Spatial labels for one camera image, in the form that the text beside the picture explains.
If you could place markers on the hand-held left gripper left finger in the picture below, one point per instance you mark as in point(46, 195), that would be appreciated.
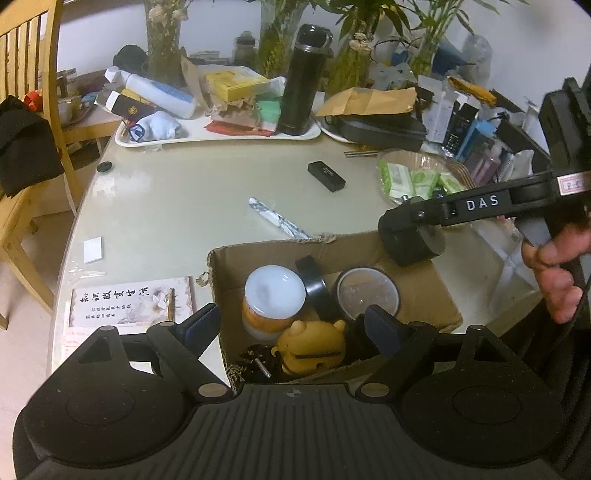
point(205, 324)

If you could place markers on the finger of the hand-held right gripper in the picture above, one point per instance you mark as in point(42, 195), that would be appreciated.
point(411, 214)

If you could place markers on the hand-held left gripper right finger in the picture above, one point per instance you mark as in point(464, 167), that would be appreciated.
point(376, 326)

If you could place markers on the cardboard box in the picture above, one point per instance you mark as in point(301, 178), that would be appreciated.
point(415, 288)

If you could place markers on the yellow bear toy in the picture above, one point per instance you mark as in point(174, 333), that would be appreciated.
point(309, 346)

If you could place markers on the person's right hand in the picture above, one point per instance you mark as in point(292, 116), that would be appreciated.
point(554, 277)

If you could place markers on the clear lid container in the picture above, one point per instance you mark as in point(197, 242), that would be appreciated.
point(367, 293)

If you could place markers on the green white wipes pack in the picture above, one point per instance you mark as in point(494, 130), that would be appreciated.
point(425, 182)
point(397, 180)
point(450, 183)

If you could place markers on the black tape roll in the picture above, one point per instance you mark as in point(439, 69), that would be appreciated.
point(318, 291)

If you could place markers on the white lid jar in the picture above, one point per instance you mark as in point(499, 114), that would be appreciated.
point(272, 290)

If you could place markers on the brown chopsticks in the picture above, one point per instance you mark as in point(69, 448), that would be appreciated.
point(364, 153)

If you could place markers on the pink bottles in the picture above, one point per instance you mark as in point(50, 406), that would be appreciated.
point(489, 161)

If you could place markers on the calligraphy desk card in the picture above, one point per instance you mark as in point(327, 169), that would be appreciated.
point(124, 302)

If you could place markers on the black case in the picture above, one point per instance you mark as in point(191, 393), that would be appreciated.
point(378, 132)

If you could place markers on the blue carton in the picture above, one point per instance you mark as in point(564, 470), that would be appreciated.
point(475, 141)

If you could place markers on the small black box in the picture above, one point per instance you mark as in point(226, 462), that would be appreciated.
point(327, 175)

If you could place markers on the black carton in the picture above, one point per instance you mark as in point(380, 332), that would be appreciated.
point(461, 129)

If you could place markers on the white carton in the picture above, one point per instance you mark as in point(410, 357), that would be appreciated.
point(441, 113)

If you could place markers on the yellow black pouch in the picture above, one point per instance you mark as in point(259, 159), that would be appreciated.
point(471, 90)

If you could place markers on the brown paper envelope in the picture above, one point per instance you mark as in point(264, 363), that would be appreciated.
point(369, 101)

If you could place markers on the white plate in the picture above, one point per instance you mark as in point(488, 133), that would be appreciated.
point(325, 127)

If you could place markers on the clear plastic bag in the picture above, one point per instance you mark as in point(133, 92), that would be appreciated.
point(476, 55)

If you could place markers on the silver foil packet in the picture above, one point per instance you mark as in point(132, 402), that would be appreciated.
point(277, 218)

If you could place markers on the small white card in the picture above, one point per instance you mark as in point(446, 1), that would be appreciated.
point(93, 249)

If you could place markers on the white printed plastic bag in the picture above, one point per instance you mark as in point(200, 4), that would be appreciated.
point(392, 76)

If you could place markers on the glass vase green bamboo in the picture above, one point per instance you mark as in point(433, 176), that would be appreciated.
point(427, 50)
point(277, 46)
point(351, 64)

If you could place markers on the black thermos bottle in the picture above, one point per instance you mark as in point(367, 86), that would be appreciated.
point(300, 87)

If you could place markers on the green box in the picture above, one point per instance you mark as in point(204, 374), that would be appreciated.
point(269, 114)

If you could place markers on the small white plastic bag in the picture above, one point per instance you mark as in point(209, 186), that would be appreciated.
point(277, 87)

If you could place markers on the black round cap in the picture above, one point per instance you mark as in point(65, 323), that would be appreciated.
point(105, 166)

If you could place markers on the white tray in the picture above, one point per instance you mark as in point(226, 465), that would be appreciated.
point(198, 134)

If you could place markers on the red packet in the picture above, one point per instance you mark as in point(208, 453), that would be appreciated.
point(238, 129)

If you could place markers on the rolled white blue sock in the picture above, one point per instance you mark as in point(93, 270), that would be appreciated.
point(159, 125)

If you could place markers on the crumpled brown paper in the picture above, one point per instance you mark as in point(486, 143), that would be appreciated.
point(235, 110)

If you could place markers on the black yellow box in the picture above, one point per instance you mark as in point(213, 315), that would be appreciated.
point(124, 108)

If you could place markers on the wooden stool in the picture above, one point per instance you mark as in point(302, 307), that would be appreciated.
point(92, 122)

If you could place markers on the white bottle blue label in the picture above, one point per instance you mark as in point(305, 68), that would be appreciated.
point(157, 94)

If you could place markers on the dark jar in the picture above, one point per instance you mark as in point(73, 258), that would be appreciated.
point(244, 46)

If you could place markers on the brown paper bag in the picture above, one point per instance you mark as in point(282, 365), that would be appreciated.
point(191, 76)

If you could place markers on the metal bowl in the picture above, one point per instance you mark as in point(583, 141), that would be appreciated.
point(76, 110)

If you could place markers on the black cloth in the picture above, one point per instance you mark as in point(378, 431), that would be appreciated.
point(25, 138)

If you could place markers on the black round object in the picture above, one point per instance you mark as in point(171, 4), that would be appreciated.
point(130, 59)

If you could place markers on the glass vase dried flowers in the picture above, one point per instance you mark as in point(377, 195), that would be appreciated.
point(162, 50)

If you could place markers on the red object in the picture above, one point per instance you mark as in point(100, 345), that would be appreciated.
point(33, 100)

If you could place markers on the wooden chair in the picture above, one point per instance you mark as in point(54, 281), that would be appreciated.
point(53, 69)

